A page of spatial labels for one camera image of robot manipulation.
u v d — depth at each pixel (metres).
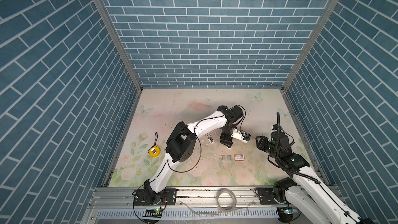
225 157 0.87
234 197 0.71
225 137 0.79
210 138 0.94
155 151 0.87
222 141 0.79
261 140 0.72
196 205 0.72
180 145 0.53
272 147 0.64
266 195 0.74
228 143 0.78
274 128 0.73
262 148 0.73
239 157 0.86
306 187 0.51
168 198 0.74
